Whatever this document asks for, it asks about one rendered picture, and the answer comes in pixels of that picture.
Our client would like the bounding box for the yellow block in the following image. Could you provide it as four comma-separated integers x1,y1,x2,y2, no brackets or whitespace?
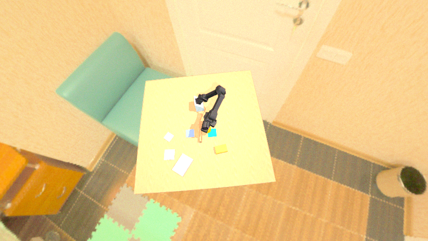
215,144,228,154

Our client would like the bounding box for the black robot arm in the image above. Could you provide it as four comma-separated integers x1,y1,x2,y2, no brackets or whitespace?
195,85,226,130

